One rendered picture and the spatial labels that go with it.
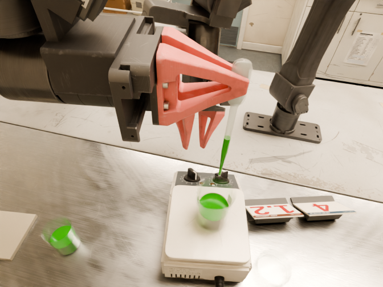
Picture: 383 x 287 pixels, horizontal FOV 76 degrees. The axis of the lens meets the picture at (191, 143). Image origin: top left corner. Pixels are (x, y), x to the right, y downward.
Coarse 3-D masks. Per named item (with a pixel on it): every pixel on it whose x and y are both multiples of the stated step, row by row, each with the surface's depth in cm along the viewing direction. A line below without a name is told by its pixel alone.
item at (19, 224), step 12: (0, 216) 45; (12, 216) 45; (24, 216) 45; (36, 216) 46; (0, 228) 43; (12, 228) 43; (24, 228) 43; (0, 240) 42; (12, 240) 42; (0, 252) 40; (12, 252) 40
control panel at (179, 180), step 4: (180, 172) 50; (184, 172) 50; (180, 176) 48; (200, 176) 49; (204, 176) 49; (208, 176) 49; (228, 176) 50; (232, 176) 50; (176, 180) 46; (180, 180) 46; (184, 180) 47; (200, 180) 47; (232, 180) 48; (176, 184) 44; (180, 184) 44; (184, 184) 45; (188, 184) 45; (192, 184) 45; (196, 184) 45; (236, 184) 46
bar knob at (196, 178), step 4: (188, 168) 48; (188, 172) 48; (192, 172) 46; (196, 172) 46; (184, 176) 48; (188, 176) 48; (192, 176) 46; (196, 176) 46; (188, 180) 46; (192, 180) 46; (196, 180) 46
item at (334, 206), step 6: (300, 204) 49; (306, 204) 48; (312, 204) 48; (318, 204) 48; (324, 204) 48; (330, 204) 48; (336, 204) 48; (306, 210) 46; (312, 210) 45; (318, 210) 45; (324, 210) 45; (330, 210) 45; (336, 210) 45; (342, 210) 45; (348, 210) 45
